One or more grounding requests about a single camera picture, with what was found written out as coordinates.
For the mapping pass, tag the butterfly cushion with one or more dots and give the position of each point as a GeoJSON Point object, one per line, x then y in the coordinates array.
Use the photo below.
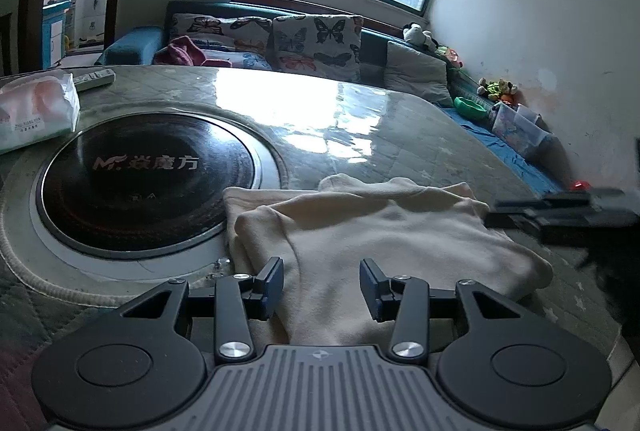
{"type": "Point", "coordinates": [319, 45]}
{"type": "Point", "coordinates": [235, 34]}

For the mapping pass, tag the butterfly cushion left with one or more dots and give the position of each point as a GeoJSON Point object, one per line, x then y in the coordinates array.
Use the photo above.
{"type": "Point", "coordinates": [235, 34]}

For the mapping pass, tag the red plastic stool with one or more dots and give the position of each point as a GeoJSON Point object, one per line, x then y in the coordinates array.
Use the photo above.
{"type": "Point", "coordinates": [581, 186]}

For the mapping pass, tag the grey remote control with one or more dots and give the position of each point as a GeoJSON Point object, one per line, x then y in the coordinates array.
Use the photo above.
{"type": "Point", "coordinates": [96, 78]}

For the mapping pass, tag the small plush toys pile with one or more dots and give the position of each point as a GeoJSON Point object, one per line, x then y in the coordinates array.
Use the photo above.
{"type": "Point", "coordinates": [497, 91]}

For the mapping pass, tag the butterfly cushion right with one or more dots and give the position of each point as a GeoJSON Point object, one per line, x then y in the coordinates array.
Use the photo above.
{"type": "Point", "coordinates": [319, 45]}

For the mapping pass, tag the clear plastic storage box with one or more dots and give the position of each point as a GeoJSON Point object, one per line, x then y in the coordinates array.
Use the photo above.
{"type": "Point", "coordinates": [521, 134]}

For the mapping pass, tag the white pink tissue pack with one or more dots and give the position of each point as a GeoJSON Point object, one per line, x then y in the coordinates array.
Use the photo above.
{"type": "Point", "coordinates": [36, 108]}

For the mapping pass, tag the blue corner sofa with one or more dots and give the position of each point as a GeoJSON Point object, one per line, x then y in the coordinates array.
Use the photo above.
{"type": "Point", "coordinates": [138, 46]}

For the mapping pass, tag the blue white toy cabinet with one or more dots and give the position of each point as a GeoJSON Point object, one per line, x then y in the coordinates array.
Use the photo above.
{"type": "Point", "coordinates": [52, 29]}

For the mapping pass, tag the butterfly pillow lying flat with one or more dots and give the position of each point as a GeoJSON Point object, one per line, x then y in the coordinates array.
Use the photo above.
{"type": "Point", "coordinates": [246, 60]}

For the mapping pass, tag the cream knit garment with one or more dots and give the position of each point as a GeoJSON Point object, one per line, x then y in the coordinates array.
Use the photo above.
{"type": "Point", "coordinates": [436, 234]}

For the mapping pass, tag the green plastic bowl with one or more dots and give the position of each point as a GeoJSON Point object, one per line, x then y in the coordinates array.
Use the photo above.
{"type": "Point", "coordinates": [469, 109]}

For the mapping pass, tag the pink crumpled garment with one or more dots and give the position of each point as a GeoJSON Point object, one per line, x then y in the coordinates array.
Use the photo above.
{"type": "Point", "coordinates": [182, 51]}

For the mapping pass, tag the grey plain cushion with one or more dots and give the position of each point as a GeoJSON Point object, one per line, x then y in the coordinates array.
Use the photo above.
{"type": "Point", "coordinates": [410, 71]}

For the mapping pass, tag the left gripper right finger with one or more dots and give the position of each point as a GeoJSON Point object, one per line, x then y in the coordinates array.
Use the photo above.
{"type": "Point", "coordinates": [404, 300]}

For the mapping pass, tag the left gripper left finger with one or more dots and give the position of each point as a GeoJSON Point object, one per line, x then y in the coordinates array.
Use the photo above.
{"type": "Point", "coordinates": [239, 298]}

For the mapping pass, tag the black round induction cooktop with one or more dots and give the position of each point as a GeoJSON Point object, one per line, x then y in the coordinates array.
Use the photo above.
{"type": "Point", "coordinates": [144, 185]}

